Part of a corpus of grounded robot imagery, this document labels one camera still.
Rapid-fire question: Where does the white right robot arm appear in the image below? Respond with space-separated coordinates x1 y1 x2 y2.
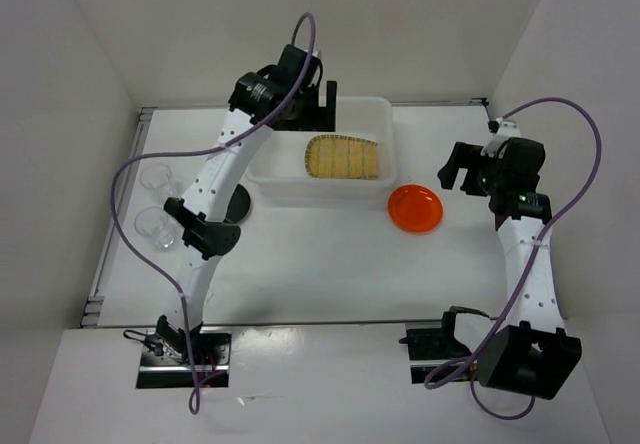
437 137 582 400

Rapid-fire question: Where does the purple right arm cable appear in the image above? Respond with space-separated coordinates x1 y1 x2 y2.
423 97 601 421

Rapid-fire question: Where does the clear plastic cup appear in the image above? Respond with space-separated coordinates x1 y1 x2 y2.
139 163 180 204
134 207 177 251

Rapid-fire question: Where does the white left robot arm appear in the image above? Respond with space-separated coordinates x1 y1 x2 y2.
155 44 337 364

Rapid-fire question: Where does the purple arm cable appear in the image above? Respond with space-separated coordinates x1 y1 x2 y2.
423 97 601 421
109 12 319 415

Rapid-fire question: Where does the clear plastic cup near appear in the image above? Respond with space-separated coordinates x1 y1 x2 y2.
134 207 177 251

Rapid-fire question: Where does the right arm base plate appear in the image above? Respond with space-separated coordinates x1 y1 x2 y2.
399 322 471 384

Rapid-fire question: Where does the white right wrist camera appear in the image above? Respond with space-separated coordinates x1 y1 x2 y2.
483 117 521 157

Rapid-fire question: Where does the clear plastic bin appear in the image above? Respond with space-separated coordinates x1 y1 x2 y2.
245 97 397 201

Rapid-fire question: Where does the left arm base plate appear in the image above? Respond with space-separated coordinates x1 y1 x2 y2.
123 329 232 389

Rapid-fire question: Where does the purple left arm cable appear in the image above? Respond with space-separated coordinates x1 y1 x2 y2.
109 12 319 415

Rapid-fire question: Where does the clear plastic cup far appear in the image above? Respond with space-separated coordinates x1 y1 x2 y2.
139 163 180 204

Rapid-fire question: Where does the woven bamboo tray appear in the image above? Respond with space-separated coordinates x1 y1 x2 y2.
304 134 379 180

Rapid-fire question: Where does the orange plastic plate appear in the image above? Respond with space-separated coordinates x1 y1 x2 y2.
387 184 444 234

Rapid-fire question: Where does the black round dish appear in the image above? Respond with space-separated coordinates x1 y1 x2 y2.
224 184 251 225

